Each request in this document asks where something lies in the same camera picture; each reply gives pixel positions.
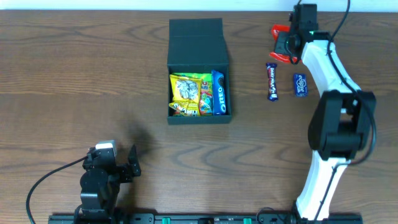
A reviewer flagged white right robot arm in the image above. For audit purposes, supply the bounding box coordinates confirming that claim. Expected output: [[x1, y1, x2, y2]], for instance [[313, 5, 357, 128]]
[[271, 2, 377, 223]]

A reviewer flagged small blue candy pack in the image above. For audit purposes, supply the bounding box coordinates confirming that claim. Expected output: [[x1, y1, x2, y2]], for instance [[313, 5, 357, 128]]
[[293, 73, 308, 97]]

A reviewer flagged yellow snack bag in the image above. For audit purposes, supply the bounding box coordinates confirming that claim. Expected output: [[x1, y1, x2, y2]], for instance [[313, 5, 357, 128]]
[[169, 75, 201, 117]]

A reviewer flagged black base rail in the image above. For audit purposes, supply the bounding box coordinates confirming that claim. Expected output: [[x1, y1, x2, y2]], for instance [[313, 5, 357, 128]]
[[48, 213, 363, 224]]

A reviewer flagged red snack bag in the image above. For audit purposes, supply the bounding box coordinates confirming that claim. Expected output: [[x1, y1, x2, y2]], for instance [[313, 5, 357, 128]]
[[269, 24, 299, 65]]

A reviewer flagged Haribo gummy bag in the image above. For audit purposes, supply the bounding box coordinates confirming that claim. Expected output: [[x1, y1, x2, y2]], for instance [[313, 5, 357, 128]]
[[171, 73, 213, 116]]

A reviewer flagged blue Oreo pack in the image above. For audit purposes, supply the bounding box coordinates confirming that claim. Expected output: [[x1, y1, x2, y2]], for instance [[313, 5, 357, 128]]
[[211, 70, 226, 115]]

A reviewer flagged Dairy Milk chocolate bar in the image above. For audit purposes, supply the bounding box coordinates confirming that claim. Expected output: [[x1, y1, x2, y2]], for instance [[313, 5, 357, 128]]
[[266, 63, 279, 101]]

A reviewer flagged dark green box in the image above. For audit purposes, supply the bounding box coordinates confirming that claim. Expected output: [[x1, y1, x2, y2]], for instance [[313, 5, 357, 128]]
[[167, 18, 233, 125]]

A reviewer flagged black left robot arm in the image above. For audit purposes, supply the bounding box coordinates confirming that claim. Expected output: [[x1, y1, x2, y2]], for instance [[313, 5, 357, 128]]
[[73, 140, 141, 223]]

